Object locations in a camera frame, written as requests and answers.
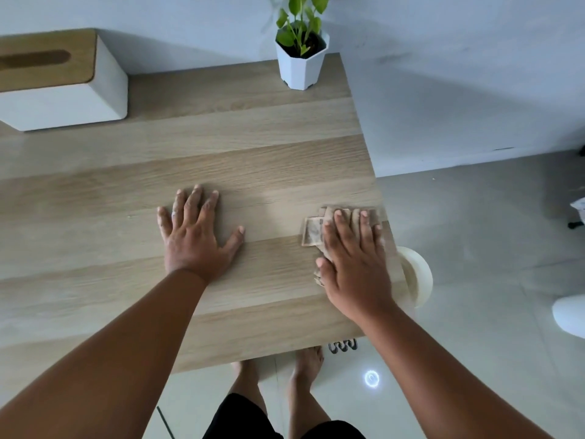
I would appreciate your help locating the person's right leg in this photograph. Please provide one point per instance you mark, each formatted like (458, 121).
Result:
(306, 384)

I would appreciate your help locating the person's right hand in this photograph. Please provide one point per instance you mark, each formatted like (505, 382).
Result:
(356, 269)

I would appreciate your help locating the person's left little finger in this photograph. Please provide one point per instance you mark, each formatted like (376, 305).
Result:
(163, 222)

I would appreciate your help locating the person's right little finger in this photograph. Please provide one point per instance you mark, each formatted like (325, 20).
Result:
(379, 237)

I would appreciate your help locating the person's left leg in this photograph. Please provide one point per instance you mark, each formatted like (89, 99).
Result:
(247, 384)

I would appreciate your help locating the person's leg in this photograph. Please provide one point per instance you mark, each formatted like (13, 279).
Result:
(247, 384)
(306, 384)

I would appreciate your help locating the white tissue box wooden lid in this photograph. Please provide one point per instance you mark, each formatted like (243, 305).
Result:
(59, 86)

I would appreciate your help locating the light wooden tile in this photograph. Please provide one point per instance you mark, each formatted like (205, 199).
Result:
(349, 214)

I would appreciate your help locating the person's right middle finger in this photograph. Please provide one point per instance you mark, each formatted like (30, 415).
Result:
(343, 230)

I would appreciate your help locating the square wooden tile dark centre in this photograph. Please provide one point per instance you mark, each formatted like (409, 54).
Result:
(313, 232)

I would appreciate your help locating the white faceted plant pot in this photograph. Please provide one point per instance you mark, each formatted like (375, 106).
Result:
(301, 68)

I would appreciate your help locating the small wooden tile piece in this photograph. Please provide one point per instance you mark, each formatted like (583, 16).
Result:
(317, 278)

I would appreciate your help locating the white and black object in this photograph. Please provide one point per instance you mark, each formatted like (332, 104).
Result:
(579, 208)

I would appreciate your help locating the black shorts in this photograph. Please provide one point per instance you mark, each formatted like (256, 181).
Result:
(247, 422)

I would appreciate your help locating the white rounded object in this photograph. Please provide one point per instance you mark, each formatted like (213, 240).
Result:
(571, 315)

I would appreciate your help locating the person's left middle finger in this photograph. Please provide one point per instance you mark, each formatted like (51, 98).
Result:
(194, 206)

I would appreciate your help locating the person's right thumb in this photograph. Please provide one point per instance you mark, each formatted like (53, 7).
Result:
(323, 273)

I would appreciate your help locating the person's left hand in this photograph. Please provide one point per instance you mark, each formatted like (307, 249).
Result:
(192, 244)

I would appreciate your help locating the thin black rod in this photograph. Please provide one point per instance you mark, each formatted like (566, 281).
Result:
(165, 422)

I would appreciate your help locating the person's left forearm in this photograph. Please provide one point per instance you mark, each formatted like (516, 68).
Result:
(114, 361)

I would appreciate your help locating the person's right forearm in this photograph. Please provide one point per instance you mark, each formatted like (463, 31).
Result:
(438, 384)

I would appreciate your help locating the green leafy plant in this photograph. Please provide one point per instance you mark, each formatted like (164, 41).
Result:
(299, 22)

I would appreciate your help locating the person's left thumb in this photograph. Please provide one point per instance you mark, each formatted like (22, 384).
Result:
(234, 240)

